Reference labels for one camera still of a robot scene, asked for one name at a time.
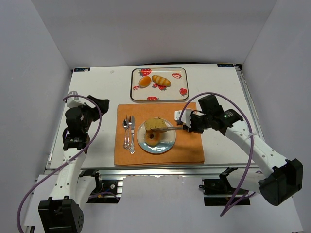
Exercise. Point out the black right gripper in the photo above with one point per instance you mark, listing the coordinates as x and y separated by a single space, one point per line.
192 123

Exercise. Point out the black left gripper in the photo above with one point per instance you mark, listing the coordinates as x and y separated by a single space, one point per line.
92 107

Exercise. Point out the metal tongs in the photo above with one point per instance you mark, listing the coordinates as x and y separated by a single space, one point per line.
173 128

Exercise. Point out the brown bread slice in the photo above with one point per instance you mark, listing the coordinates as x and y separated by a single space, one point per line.
155 125

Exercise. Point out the glazed bagel donut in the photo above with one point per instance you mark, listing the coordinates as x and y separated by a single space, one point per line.
152 138

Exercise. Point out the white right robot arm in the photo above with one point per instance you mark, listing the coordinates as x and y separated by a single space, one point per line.
278 178

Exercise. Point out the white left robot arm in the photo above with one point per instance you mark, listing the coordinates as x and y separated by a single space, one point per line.
62 211

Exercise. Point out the long braided bread roll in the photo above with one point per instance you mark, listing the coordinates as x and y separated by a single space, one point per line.
161 81

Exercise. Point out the silver spoon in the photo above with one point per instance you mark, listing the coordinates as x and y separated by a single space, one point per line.
125 126

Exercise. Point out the silver fork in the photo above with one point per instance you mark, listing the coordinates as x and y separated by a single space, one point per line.
128 119

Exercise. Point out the orange placemat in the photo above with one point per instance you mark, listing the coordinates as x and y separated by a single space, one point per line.
187 149

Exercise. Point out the ceramic plate with plant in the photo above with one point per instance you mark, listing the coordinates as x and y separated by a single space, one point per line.
166 143

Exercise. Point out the round orange bun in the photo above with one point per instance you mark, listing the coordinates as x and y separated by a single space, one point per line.
144 82

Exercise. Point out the silver knife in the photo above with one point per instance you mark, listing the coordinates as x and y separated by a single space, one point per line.
132 149

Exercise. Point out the strawberry pattern tray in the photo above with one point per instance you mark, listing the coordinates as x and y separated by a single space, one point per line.
178 91

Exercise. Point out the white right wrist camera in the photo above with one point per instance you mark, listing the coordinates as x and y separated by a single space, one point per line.
183 117

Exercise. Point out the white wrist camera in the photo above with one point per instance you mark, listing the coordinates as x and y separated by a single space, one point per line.
183 117
73 101

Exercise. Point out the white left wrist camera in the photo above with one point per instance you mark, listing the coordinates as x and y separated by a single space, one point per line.
73 101

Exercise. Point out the aluminium table frame rail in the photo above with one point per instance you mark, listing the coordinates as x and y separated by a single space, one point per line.
120 172

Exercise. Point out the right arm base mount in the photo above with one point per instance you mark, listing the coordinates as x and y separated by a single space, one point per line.
216 190

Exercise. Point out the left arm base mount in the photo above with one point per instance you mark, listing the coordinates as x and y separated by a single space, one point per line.
106 191

